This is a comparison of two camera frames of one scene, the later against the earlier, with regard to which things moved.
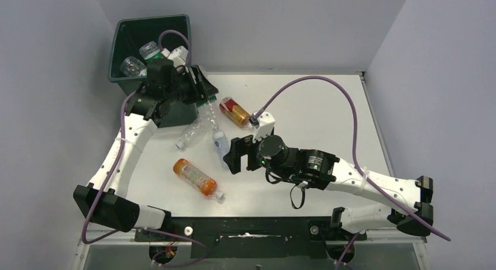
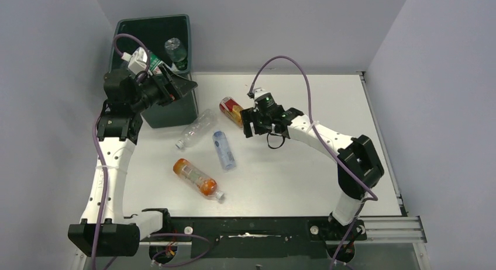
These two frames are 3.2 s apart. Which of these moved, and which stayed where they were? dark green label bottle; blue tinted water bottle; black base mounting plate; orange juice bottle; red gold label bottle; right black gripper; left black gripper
Moved: dark green label bottle; right black gripper; left black gripper
Stayed: red gold label bottle; blue tinted water bottle; orange juice bottle; black base mounting plate
